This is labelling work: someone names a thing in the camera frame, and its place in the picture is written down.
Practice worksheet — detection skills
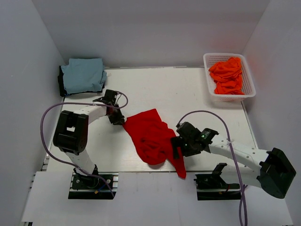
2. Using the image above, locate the red t shirt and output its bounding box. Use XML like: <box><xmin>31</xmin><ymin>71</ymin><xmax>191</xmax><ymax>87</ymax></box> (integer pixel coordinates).
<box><xmin>123</xmin><ymin>109</ymin><xmax>186</xmax><ymax>179</ymax></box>

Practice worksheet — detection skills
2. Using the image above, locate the orange t shirt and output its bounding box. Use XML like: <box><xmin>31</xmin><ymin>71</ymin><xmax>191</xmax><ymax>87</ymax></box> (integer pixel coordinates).
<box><xmin>208</xmin><ymin>57</ymin><xmax>244</xmax><ymax>95</ymax></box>

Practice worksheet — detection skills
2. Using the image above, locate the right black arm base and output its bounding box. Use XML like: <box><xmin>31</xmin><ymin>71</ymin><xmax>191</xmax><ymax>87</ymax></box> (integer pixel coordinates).
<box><xmin>194</xmin><ymin>163</ymin><xmax>241</xmax><ymax>201</ymax></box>

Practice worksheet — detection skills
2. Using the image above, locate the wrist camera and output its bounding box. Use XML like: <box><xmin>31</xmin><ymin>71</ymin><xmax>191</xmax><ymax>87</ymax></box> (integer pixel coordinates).
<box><xmin>201</xmin><ymin>128</ymin><xmax>219</xmax><ymax>143</ymax></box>
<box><xmin>93</xmin><ymin>89</ymin><xmax>119</xmax><ymax>105</ymax></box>

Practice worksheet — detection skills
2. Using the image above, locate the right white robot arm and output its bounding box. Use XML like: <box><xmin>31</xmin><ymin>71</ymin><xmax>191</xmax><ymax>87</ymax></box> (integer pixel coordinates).
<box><xmin>171</xmin><ymin>122</ymin><xmax>296</xmax><ymax>200</ymax></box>

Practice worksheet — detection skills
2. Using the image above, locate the folded light blue t shirt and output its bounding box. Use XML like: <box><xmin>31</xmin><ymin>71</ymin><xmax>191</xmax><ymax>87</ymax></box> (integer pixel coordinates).
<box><xmin>61</xmin><ymin>58</ymin><xmax>107</xmax><ymax>94</ymax></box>

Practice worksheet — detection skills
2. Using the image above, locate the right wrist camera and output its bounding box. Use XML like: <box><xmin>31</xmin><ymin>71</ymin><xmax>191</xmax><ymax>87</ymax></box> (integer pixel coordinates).
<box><xmin>201</xmin><ymin>128</ymin><xmax>219</xmax><ymax>143</ymax></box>

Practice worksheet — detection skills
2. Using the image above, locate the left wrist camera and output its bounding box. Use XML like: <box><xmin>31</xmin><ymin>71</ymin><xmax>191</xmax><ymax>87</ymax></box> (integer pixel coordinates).
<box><xmin>93</xmin><ymin>89</ymin><xmax>119</xmax><ymax>105</ymax></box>

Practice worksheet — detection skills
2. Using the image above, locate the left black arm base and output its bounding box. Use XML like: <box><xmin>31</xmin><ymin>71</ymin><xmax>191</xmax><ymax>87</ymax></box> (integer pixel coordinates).
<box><xmin>68</xmin><ymin>173</ymin><xmax>114</xmax><ymax>200</ymax></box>

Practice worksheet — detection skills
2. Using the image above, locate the white plastic basket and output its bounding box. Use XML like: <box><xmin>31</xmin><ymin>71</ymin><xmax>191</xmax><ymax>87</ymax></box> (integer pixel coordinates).
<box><xmin>203</xmin><ymin>53</ymin><xmax>256</xmax><ymax>101</ymax></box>

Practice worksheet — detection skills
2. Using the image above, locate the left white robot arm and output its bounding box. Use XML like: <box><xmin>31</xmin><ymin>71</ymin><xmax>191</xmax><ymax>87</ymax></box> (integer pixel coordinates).
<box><xmin>53</xmin><ymin>105</ymin><xmax>125</xmax><ymax>188</ymax></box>

